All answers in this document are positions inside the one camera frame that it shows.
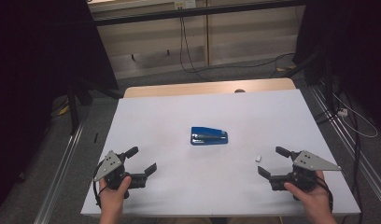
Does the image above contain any blue stapler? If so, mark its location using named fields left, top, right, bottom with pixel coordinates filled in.
left=190, top=126, right=229, bottom=147

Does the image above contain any thick black floor cable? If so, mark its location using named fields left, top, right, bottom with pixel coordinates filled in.
left=316, top=92, right=365, bottom=224

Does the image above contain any yellow floor tape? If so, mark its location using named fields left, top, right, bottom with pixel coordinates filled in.
left=56, top=104, right=71, bottom=117
left=276, top=63, right=297, bottom=72

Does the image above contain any aluminium floor rail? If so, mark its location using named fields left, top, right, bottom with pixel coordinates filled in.
left=308, top=84, right=381, bottom=213
left=33, top=122, right=86, bottom=224

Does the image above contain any white wall socket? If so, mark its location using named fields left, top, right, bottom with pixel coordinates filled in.
left=174, top=0, right=197, bottom=9

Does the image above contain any person's left hand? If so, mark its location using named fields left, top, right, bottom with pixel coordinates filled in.
left=99, top=175, right=133, bottom=216

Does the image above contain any beige wooden cabinet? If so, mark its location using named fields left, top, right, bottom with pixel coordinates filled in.
left=87, top=0, right=306, bottom=80

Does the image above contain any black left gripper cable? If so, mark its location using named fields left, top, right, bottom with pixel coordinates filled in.
left=92, top=160, right=103, bottom=209

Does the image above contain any black curtain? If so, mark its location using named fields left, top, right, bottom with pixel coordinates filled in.
left=0, top=0, right=120, bottom=218
left=292, top=0, right=381, bottom=132

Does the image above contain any person's right hand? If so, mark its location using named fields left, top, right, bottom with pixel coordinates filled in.
left=284, top=171, right=332, bottom=216

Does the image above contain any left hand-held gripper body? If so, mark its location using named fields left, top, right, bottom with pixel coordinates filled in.
left=93, top=150, right=148, bottom=200

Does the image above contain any black stand leg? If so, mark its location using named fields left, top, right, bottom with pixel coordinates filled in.
left=285, top=49, right=324, bottom=85

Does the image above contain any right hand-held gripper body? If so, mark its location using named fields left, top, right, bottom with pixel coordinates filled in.
left=268, top=150, right=342, bottom=192

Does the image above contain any black stand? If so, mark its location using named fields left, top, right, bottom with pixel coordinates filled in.
left=66, top=78, right=124, bottom=135

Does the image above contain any black hanging cable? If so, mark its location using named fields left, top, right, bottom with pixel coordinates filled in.
left=178, top=8, right=211, bottom=82

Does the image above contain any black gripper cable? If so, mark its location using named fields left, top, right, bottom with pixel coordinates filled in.
left=92, top=160, right=103, bottom=209
left=316, top=177, right=334, bottom=214

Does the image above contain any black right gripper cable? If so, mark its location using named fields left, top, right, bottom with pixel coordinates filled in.
left=316, top=177, right=334, bottom=214

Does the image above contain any long black floor cable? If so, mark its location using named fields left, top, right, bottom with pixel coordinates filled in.
left=182, top=51, right=296, bottom=78

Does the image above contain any white cable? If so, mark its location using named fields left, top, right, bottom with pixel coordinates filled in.
left=332, top=92, right=379, bottom=139

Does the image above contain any black horizontal bar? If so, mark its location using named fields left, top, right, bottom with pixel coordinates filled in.
left=92, top=0, right=306, bottom=27

